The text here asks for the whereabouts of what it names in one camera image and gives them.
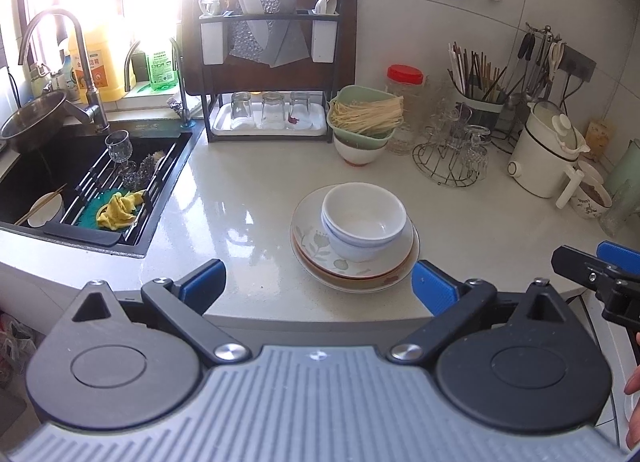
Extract metal utensil hanging stand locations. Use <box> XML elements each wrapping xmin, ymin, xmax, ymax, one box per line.
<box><xmin>492</xmin><ymin>24</ymin><xmax>566</xmax><ymax>153</ymax></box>

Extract white rack cutlery cup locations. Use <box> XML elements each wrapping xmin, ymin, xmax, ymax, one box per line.
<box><xmin>199</xmin><ymin>21</ymin><xmax>224</xmax><ymax>66</ymax></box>
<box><xmin>312</xmin><ymin>16</ymin><xmax>335</xmax><ymax>63</ymax></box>

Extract bundle of chopsticks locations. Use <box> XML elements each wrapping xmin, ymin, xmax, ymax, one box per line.
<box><xmin>447</xmin><ymin>41</ymin><xmax>511</xmax><ymax>103</ymax></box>

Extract green colander basket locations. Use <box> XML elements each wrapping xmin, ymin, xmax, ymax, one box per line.
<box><xmin>326</xmin><ymin>85</ymin><xmax>409</xmax><ymax>148</ymax></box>

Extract plastic bag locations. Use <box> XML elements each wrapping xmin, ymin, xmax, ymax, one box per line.
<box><xmin>0</xmin><ymin>314</ymin><xmax>39</xmax><ymax>383</ymax></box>

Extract clear drinking glass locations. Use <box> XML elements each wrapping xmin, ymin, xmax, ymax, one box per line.
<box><xmin>287</xmin><ymin>91</ymin><xmax>314</xmax><ymax>131</ymax></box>
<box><xmin>229</xmin><ymin>91</ymin><xmax>254</xmax><ymax>131</ymax></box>
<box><xmin>259</xmin><ymin>91</ymin><xmax>286</xmax><ymax>131</ymax></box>

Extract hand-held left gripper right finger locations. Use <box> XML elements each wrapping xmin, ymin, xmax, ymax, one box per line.
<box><xmin>385</xmin><ymin>259</ymin><xmax>584</xmax><ymax>364</ymax></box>

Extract black dish rack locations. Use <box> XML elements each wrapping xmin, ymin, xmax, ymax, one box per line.
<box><xmin>197</xmin><ymin>0</ymin><xmax>346</xmax><ymax>143</ymax></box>

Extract white ceramic bowl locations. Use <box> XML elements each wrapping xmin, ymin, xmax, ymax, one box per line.
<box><xmin>321</xmin><ymin>182</ymin><xmax>407</xmax><ymax>244</ymax></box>

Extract white kitchen scissors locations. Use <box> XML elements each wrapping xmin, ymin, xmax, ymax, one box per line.
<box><xmin>546</xmin><ymin>39</ymin><xmax>566</xmax><ymax>88</ymax></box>

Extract white bowl in sink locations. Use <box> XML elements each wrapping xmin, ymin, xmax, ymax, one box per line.
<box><xmin>27</xmin><ymin>190</ymin><xmax>66</xmax><ymax>229</ymax></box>

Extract steel pot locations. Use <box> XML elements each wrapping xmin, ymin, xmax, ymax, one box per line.
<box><xmin>0</xmin><ymin>90</ymin><xmax>69</xmax><ymax>153</ymax></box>

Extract white rice cooker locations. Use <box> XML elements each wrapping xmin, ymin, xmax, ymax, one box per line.
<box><xmin>507</xmin><ymin>100</ymin><xmax>591</xmax><ymax>209</ymax></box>

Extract teal silicone mat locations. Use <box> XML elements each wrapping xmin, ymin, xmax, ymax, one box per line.
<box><xmin>79</xmin><ymin>181</ymin><xmax>151</xmax><ymax>231</ymax></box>

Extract white ceramic mug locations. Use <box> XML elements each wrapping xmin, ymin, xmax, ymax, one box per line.
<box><xmin>569</xmin><ymin>180</ymin><xmax>614</xmax><ymax>221</ymax></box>

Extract white drip tray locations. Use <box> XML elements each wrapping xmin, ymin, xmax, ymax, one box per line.
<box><xmin>209</xmin><ymin>101</ymin><xmax>334</xmax><ymax>138</ymax></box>

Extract small steel faucet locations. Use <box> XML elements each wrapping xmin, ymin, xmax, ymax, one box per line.
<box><xmin>124</xmin><ymin>38</ymin><xmax>194</xmax><ymax>126</ymax></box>

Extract white plate grey leaf print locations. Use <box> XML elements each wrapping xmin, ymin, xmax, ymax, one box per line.
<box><xmin>290</xmin><ymin>186</ymin><xmax>420</xmax><ymax>279</ymax></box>

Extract embossed steel cleaver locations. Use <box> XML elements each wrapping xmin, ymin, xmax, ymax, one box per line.
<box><xmin>227</xmin><ymin>0</ymin><xmax>274</xmax><ymax>61</ymax></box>

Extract wine glass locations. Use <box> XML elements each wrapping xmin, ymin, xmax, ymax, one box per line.
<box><xmin>104</xmin><ymin>130</ymin><xmax>135</xmax><ymax>173</ymax></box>

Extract black sink roll rack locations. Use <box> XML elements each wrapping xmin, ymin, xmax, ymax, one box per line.
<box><xmin>44</xmin><ymin>141</ymin><xmax>174</xmax><ymax>248</ymax></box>

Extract grey steel cleaver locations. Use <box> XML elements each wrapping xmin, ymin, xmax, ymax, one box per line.
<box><xmin>264</xmin><ymin>0</ymin><xmax>311</xmax><ymax>68</ymax></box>

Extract bundle of dry noodles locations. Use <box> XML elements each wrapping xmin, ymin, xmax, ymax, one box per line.
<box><xmin>330</xmin><ymin>95</ymin><xmax>405</xmax><ymax>136</ymax></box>

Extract black kitchen sink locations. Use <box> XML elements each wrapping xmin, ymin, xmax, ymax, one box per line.
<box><xmin>0</xmin><ymin>116</ymin><xmax>207</xmax><ymax>259</ymax></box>

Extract yellow cloth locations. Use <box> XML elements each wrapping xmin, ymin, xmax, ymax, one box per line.
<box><xmin>95</xmin><ymin>190</ymin><xmax>149</xmax><ymax>231</ymax></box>

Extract white plate red flower print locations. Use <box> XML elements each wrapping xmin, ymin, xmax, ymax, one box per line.
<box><xmin>305</xmin><ymin>262</ymin><xmax>418</xmax><ymax>294</ymax></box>

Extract steel wool scrubber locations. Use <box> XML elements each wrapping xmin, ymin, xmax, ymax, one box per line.
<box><xmin>130</xmin><ymin>154</ymin><xmax>162</xmax><ymax>189</ymax></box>

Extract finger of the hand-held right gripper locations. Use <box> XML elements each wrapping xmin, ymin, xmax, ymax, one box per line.
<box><xmin>597</xmin><ymin>240</ymin><xmax>640</xmax><ymax>269</ymax></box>
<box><xmin>551</xmin><ymin>245</ymin><xmax>627</xmax><ymax>294</ymax></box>

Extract clear jar red lid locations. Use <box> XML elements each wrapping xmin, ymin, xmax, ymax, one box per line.
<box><xmin>385</xmin><ymin>64</ymin><xmax>426</xmax><ymax>156</ymax></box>

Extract black wall power strip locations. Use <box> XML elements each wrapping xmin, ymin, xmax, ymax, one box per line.
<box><xmin>557</xmin><ymin>44</ymin><xmax>597</xmax><ymax>81</ymax></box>

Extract tall steel faucet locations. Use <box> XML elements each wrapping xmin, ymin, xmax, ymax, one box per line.
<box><xmin>18</xmin><ymin>10</ymin><xmax>111</xmax><ymax>131</ymax></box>

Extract white bowl red foot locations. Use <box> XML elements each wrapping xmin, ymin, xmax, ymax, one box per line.
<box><xmin>333</xmin><ymin>134</ymin><xmax>389</xmax><ymax>167</ymax></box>

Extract green chopstick holder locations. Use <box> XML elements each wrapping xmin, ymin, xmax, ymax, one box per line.
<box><xmin>452</xmin><ymin>86</ymin><xmax>511</xmax><ymax>131</ymax></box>

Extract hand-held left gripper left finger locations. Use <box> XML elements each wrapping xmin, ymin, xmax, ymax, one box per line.
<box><xmin>64</xmin><ymin>258</ymin><xmax>252</xmax><ymax>364</ymax></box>

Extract person's right hand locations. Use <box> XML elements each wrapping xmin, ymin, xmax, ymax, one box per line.
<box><xmin>624</xmin><ymin>364</ymin><xmax>640</xmax><ymax>449</ymax></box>

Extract small white bowl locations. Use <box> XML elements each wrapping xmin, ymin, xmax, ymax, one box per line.
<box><xmin>577</xmin><ymin>160</ymin><xmax>606</xmax><ymax>183</ymax></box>

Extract green detergent bottle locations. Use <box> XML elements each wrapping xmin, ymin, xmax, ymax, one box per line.
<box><xmin>145</xmin><ymin>44</ymin><xmax>180</xmax><ymax>93</ymax></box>

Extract pale green jug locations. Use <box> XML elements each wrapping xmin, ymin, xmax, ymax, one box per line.
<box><xmin>604</xmin><ymin>139</ymin><xmax>640</xmax><ymax>211</ymax></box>

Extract yellow box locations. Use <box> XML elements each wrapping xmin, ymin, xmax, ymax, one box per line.
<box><xmin>584</xmin><ymin>119</ymin><xmax>614</xmax><ymax>163</ymax></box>

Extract wooden chopstick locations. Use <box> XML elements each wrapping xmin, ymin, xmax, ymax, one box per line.
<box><xmin>20</xmin><ymin>183</ymin><xmax>69</xmax><ymax>223</ymax></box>
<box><xmin>14</xmin><ymin>184</ymin><xmax>68</xmax><ymax>226</ymax></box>

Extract yellow oil bottle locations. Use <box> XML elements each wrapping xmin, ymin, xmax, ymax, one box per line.
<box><xmin>69</xmin><ymin>24</ymin><xmax>136</xmax><ymax>103</ymax></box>

